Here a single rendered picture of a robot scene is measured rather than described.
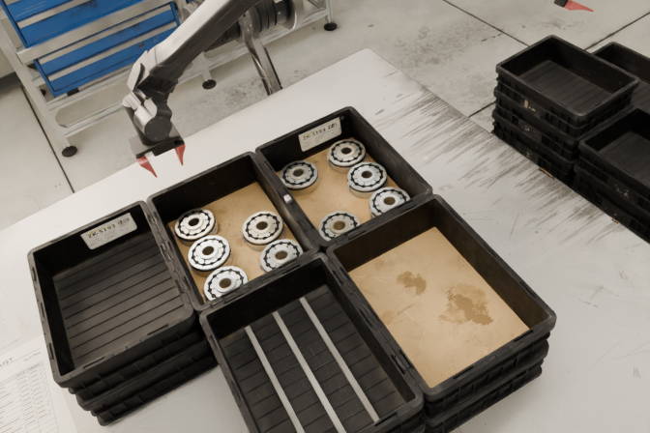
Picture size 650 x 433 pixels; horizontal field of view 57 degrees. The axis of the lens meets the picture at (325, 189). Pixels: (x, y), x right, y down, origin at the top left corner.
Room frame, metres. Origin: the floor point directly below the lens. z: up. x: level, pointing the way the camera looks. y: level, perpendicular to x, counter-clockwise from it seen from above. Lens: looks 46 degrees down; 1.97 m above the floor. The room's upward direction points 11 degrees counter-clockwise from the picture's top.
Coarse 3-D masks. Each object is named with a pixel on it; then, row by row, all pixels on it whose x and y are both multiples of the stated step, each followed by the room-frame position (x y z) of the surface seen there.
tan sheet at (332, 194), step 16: (320, 160) 1.21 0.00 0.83; (368, 160) 1.18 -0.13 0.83; (320, 176) 1.15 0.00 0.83; (336, 176) 1.14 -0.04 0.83; (320, 192) 1.09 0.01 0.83; (336, 192) 1.08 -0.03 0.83; (304, 208) 1.05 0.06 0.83; (320, 208) 1.04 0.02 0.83; (336, 208) 1.03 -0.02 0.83; (352, 208) 1.02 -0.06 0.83; (368, 208) 1.01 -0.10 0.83
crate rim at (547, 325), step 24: (456, 216) 0.85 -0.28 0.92; (480, 240) 0.77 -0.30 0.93; (336, 264) 0.78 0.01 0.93; (504, 264) 0.70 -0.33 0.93; (528, 288) 0.63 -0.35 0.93; (552, 312) 0.57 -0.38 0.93; (384, 336) 0.59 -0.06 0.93; (528, 336) 0.53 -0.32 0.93; (408, 360) 0.53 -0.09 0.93; (480, 360) 0.50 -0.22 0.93; (456, 384) 0.47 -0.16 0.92
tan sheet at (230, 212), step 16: (240, 192) 1.15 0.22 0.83; (256, 192) 1.14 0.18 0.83; (208, 208) 1.12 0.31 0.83; (224, 208) 1.11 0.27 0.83; (240, 208) 1.10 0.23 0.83; (256, 208) 1.08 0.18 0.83; (272, 208) 1.07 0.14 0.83; (224, 224) 1.05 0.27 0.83; (240, 224) 1.04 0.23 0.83; (176, 240) 1.03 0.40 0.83; (240, 240) 0.99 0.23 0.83; (240, 256) 0.94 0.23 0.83; (256, 256) 0.93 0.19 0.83; (192, 272) 0.92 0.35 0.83; (256, 272) 0.88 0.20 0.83
